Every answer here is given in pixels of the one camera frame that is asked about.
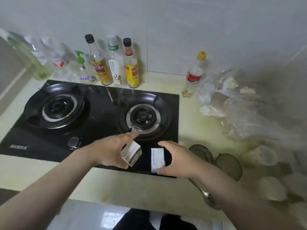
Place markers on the person's left hand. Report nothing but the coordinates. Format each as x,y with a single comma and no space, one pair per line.
105,153

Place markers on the person's right hand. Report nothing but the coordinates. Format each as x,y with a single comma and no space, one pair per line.
182,165

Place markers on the white milk carton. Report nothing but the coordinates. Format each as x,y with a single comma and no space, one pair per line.
157,159
133,153

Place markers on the person's right forearm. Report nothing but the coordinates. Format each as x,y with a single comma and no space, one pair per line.
239,206

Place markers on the person's left forearm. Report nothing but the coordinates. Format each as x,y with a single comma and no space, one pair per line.
48,194

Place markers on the person's dark trousers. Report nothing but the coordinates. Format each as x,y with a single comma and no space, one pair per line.
134,221

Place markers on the clear textured drinking glass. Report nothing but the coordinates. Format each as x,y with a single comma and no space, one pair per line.
200,152

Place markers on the metal spoon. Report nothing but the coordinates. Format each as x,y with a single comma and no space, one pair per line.
207,196

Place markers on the black glass gas stove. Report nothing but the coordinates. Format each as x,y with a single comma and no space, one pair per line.
100,110

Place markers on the dark tinted drinking glass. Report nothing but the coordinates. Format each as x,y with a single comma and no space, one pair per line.
229,166

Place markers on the black round stove burner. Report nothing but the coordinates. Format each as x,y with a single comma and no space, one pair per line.
144,116
56,106

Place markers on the crumpled white tissue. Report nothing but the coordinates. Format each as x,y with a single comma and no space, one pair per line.
211,111
229,83
247,90

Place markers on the white cap green band bottle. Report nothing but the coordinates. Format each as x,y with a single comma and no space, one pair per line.
115,69

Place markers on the clear plastic bag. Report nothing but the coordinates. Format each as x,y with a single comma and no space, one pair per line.
251,117

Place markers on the green pump clear bottle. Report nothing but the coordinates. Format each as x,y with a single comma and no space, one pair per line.
80,71

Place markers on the yellow label vinegar bottle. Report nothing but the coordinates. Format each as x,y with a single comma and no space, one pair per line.
132,71

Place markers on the yellow cap red label bottle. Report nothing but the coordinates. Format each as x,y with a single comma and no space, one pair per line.
194,75

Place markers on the clear bottle red label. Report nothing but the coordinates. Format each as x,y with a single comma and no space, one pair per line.
57,62

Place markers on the clear bottle yellowish oil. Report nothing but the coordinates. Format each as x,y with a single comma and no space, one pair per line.
38,69

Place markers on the clear bottle white label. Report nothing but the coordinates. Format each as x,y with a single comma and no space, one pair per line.
39,55

